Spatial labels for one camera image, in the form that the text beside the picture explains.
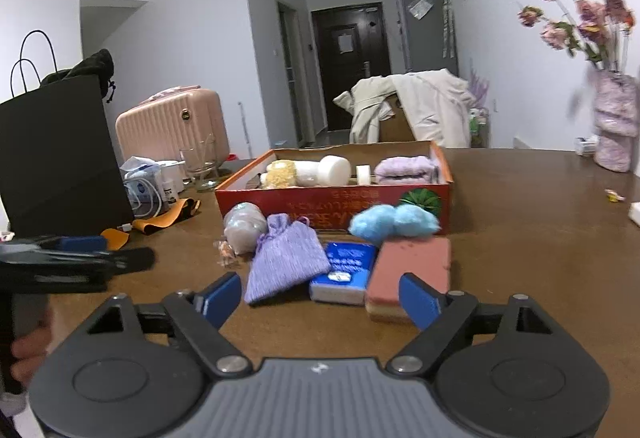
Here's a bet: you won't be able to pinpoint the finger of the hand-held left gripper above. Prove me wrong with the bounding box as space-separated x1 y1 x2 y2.
37 234 108 255
100 246 156 275

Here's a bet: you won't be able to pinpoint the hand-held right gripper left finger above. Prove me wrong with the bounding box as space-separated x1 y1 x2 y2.
47 272 251 381

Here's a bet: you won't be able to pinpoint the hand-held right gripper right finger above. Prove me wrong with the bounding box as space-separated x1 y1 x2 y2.
386 273 588 380

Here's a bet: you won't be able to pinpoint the pink sponge block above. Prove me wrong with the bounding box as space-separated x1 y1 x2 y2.
364 237 452 324

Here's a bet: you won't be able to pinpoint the purple drawstring pouch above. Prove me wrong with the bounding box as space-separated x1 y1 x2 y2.
244 213 332 305

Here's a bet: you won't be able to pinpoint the blue tissue pack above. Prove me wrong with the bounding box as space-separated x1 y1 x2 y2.
308 242 377 305

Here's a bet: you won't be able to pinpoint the blue fluffy plush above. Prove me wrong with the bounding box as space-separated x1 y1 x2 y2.
348 204 441 241

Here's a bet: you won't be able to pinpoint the red cardboard box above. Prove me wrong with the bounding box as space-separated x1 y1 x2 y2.
215 140 455 235

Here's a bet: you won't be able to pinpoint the purple towel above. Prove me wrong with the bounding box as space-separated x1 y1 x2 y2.
374 156 437 185

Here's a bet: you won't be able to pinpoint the white and yellow alpaca plush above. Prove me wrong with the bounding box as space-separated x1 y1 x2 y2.
265 154 352 189

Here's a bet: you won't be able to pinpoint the person's left hand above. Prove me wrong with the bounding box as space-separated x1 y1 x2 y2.
10 305 55 384

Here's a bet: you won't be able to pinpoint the small wrapped candy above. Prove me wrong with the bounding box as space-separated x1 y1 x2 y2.
215 240 240 267

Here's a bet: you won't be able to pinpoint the plastic bag with blue jar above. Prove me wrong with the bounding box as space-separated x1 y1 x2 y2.
120 157 163 219

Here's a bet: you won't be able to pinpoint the clear bag with pale ball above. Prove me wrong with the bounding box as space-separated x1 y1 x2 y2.
222 202 268 254

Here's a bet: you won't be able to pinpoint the small white bottle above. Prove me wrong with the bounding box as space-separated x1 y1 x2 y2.
161 162 184 205

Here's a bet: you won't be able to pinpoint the black paper bag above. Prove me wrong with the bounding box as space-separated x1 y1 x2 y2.
0 30 136 236

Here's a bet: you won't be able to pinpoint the clear glass cup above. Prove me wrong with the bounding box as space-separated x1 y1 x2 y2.
180 134 221 193

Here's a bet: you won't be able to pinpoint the pink suitcase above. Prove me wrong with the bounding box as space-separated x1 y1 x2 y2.
116 85 231 164

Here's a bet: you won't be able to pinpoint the thin white pole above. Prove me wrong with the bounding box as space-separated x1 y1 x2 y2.
239 102 252 160

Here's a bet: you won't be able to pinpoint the brown cardboard box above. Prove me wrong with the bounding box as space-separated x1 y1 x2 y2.
377 93 417 144

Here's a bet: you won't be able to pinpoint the black cloth pouch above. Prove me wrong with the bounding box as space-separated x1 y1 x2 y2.
40 49 117 104

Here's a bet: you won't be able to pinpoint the beige coat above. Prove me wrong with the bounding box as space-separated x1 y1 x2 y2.
333 69 478 149

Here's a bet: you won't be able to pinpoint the dark entrance door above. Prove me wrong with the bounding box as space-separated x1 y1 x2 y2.
311 3 392 131

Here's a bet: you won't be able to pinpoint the purple lavender bunch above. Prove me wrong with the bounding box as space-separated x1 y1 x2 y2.
467 60 493 111

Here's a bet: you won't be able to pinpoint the interior side door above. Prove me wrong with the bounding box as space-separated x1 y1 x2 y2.
276 2 306 146

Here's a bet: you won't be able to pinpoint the grey refrigerator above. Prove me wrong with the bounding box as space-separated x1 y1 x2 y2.
397 0 459 78

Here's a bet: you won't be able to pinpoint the pink vase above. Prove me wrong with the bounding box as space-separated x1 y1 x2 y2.
590 68 640 173

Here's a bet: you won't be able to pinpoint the dried pink flowers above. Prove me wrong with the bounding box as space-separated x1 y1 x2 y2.
517 0 637 71

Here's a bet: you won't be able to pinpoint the orange leather strap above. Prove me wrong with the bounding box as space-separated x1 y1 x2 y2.
100 198 202 251

